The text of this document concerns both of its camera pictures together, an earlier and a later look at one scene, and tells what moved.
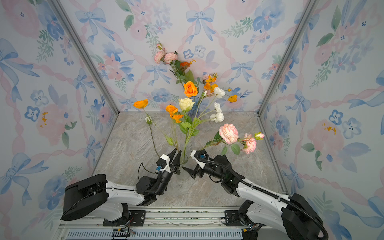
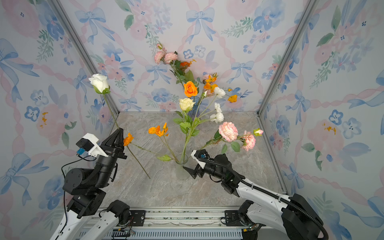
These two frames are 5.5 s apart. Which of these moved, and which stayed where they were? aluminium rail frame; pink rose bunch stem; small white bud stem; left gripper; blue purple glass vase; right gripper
Moved: left gripper; small white bud stem
Stayed: aluminium rail frame; blue purple glass vase; right gripper; pink rose bunch stem
